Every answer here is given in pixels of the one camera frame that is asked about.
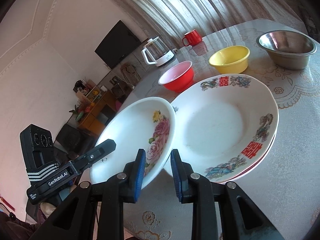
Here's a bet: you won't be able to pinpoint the yellow plastic bowl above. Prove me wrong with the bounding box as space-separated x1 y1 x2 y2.
209 46 251 74

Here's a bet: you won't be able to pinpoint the wooden chair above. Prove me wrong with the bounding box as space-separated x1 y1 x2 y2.
120 63 141 86

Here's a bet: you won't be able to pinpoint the white plate red characters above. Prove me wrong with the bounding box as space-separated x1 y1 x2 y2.
171 74 279 184

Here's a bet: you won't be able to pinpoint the stainless steel bowl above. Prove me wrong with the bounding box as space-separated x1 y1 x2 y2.
256 30 317 70

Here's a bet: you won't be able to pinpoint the large purple floral plate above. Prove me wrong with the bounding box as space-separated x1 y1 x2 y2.
220 129 278 183

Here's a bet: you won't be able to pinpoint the white glass electric kettle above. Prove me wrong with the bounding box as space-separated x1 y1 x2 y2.
141 36 174 67

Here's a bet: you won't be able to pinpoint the wooden sideboard cabinet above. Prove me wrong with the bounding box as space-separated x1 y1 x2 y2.
73 79 116 136

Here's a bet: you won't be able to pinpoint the black wall television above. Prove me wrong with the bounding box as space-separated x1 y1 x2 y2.
94 20 142 69

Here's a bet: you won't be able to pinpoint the red plastic bowl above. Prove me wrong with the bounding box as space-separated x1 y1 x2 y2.
158 61 194 93

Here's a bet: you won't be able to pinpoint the red mug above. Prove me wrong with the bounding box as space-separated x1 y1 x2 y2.
182 29 202 47

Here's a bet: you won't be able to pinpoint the white rose pattern plate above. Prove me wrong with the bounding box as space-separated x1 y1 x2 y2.
90 97 176 188

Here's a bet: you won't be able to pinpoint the beige window curtain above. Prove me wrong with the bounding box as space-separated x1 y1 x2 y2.
112 0 306 48

